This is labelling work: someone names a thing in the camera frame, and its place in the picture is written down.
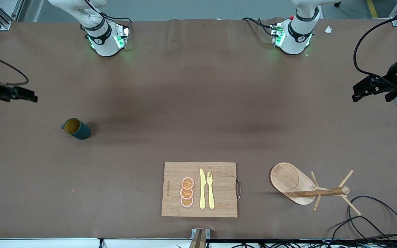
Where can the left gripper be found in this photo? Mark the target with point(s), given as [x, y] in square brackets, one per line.
[386, 83]

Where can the dark teal ribbed cup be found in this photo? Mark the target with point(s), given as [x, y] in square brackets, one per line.
[81, 131]

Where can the wooden cup rack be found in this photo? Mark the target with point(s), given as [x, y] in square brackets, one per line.
[286, 179]

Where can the white paper scrap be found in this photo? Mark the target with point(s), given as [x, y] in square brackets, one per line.
[328, 29]

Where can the brown table cover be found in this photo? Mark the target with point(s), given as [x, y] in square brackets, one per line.
[198, 103]

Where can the orange slice toy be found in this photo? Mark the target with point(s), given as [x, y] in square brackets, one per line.
[186, 193]
[186, 202]
[187, 183]

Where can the wooden cutting board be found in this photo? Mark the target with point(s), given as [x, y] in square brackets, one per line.
[222, 193]

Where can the yellow plastic fork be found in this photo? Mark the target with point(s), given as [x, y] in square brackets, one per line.
[211, 196]

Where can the yellow plastic knife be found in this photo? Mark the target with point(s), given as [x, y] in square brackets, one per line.
[202, 193]

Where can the grey metal bracket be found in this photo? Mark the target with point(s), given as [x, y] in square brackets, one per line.
[208, 233]

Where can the brown camera pole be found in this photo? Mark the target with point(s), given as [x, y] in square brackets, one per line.
[198, 241]

